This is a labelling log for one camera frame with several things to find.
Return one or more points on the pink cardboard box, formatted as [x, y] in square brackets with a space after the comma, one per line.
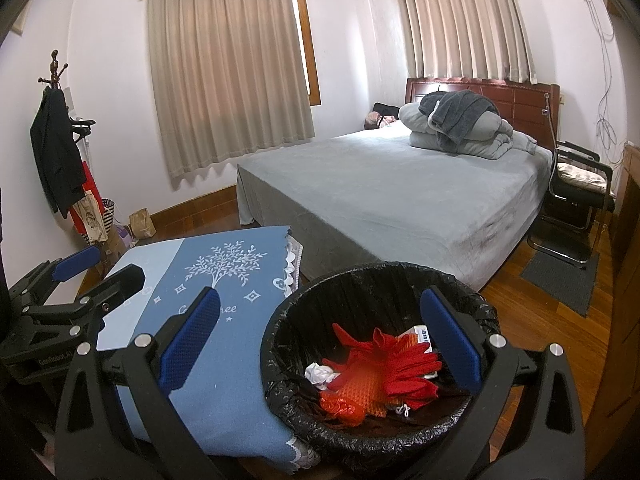
[419, 334]

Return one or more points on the wooden coat rack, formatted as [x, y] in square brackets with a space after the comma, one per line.
[54, 67]

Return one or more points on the black folding chair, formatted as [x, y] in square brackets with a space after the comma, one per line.
[570, 210]

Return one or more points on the wide beige curtain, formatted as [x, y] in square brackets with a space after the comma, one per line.
[225, 75]

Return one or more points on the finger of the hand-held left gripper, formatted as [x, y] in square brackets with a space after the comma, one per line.
[77, 262]
[122, 282]

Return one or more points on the brown paper bag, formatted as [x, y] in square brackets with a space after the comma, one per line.
[142, 224]

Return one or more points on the grey floor mat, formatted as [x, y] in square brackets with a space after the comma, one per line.
[560, 282]

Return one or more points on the wooden window frame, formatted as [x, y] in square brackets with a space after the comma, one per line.
[307, 45]

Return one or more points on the beige tote bag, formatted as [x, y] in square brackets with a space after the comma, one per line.
[90, 220]

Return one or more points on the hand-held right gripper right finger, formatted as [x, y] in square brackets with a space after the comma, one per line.
[452, 342]

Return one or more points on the red cloth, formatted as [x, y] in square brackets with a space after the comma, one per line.
[400, 365]

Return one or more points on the beige chair cushion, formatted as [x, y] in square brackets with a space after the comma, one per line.
[582, 174]

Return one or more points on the black coat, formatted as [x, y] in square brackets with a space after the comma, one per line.
[55, 155]

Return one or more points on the purple bag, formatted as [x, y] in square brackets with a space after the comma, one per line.
[125, 236]

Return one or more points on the red garment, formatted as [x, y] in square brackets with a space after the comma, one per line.
[89, 180]

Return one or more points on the wooden cabinet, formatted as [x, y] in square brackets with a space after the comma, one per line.
[622, 285]

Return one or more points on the black bag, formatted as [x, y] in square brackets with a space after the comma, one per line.
[386, 108]

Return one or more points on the blue printed tablecloth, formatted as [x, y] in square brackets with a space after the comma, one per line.
[240, 335]

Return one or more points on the pink cloth bundle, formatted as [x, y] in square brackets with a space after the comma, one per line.
[375, 122]

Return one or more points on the dark grey towel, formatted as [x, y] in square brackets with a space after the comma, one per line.
[460, 107]

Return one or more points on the striped bag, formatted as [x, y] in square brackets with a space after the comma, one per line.
[110, 215]

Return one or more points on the red plastic bag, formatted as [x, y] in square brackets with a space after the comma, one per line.
[342, 405]

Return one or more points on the white paper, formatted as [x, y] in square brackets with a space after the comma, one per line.
[317, 374]

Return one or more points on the wooden headboard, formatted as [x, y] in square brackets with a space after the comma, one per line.
[525, 105]

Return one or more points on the trash bin with black bag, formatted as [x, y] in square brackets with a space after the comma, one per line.
[360, 285]

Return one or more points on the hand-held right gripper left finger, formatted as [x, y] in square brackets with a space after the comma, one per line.
[190, 342]

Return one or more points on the bed with grey sheet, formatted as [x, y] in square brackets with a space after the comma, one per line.
[390, 195]

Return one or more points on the narrow beige curtain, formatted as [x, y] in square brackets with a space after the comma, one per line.
[465, 20]

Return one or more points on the grey pillows and blanket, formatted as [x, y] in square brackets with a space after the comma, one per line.
[415, 120]

